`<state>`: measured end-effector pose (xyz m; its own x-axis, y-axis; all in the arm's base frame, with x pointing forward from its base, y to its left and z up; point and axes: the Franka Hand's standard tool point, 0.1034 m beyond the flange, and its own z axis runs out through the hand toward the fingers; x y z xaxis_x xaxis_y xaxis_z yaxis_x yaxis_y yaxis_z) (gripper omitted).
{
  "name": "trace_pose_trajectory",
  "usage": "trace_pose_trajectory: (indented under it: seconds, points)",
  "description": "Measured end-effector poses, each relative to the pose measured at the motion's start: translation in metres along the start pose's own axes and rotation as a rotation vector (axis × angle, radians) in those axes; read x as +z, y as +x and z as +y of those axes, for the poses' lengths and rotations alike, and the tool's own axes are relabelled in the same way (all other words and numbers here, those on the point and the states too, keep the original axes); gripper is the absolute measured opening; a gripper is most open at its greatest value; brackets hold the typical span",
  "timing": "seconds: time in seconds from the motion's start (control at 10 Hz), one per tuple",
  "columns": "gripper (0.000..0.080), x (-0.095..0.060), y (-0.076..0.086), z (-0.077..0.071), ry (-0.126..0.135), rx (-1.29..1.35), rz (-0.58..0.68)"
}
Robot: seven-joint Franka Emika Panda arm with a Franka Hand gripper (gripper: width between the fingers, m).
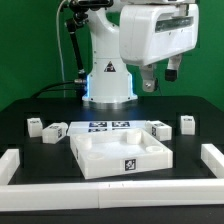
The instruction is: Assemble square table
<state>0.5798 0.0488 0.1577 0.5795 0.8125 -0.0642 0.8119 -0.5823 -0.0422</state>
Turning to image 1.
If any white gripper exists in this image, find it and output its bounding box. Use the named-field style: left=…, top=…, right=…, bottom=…
left=119, top=4, right=199, bottom=92

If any white square tabletop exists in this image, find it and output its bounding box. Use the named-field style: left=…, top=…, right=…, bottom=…
left=70, top=128, right=173, bottom=179

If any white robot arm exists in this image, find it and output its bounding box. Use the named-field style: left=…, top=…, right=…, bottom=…
left=82, top=0, right=199, bottom=109

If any white marker tag sheet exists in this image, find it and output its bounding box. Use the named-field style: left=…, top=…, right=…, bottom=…
left=67, top=120, right=146, bottom=136

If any white U-shaped obstacle fence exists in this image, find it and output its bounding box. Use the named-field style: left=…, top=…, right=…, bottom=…
left=0, top=149, right=224, bottom=212

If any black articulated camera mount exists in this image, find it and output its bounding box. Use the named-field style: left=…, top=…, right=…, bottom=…
left=66, top=0, right=113, bottom=98

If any white hanging cable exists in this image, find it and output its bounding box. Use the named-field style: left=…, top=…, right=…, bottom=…
left=55, top=0, right=69, bottom=98

